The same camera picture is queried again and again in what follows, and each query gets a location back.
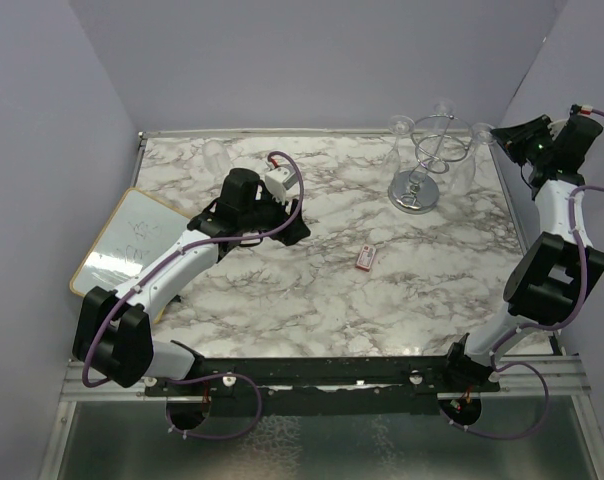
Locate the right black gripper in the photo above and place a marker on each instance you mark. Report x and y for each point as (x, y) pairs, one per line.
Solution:
(513, 138)

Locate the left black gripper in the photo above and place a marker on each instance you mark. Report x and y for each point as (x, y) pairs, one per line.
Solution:
(294, 231)

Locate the clear wine glass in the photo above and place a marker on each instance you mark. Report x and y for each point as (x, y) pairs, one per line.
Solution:
(443, 110)
(400, 127)
(216, 158)
(463, 176)

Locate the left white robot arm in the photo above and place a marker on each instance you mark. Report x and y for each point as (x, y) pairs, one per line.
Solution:
(114, 336)

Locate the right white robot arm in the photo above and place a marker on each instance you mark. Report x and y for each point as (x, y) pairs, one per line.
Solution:
(547, 289)

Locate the chrome wine glass rack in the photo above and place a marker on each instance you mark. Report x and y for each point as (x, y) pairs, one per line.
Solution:
(424, 156)

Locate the small red white box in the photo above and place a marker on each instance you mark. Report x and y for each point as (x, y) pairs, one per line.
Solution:
(366, 258)

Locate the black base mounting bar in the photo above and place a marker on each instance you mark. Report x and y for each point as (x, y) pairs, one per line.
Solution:
(328, 386)

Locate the yellow framed whiteboard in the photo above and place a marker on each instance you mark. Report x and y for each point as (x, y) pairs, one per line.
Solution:
(139, 230)

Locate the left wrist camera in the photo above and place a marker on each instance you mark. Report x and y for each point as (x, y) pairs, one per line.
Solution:
(279, 181)

